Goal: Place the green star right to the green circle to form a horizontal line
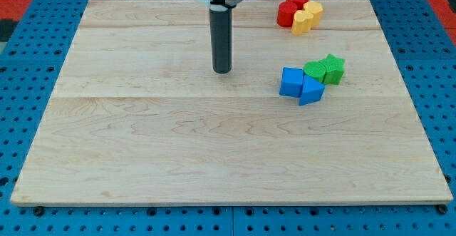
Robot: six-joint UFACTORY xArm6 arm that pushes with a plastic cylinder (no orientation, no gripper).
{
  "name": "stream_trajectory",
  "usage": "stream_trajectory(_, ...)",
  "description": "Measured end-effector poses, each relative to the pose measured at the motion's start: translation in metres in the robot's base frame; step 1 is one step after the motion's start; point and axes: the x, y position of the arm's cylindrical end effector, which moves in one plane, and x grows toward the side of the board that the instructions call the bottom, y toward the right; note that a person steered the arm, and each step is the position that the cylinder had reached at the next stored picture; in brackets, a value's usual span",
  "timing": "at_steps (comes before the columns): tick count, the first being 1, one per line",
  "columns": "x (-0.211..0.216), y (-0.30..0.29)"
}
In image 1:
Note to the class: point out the yellow heart block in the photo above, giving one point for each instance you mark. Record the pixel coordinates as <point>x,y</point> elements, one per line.
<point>302,22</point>

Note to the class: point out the blue triangle block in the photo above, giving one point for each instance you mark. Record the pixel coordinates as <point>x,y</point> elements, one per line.
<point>312,91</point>

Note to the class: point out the wooden board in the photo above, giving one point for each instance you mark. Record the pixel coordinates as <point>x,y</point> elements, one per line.
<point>137,116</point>

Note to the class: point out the blue cube block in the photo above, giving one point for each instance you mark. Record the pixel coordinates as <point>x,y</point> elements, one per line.
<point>291,82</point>

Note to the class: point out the green cylinder block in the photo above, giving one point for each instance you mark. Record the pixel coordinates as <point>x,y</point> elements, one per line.
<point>315,69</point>

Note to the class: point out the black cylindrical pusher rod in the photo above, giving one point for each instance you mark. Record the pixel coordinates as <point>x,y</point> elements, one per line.
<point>220,22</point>

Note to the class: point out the green star block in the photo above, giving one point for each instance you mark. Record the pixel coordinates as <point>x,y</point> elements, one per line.
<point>334,69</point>

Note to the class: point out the yellow hexagon block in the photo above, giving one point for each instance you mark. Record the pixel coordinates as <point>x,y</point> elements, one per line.
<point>316,9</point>

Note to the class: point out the red cylinder block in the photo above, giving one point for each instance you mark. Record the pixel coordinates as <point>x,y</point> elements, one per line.
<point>285,14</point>

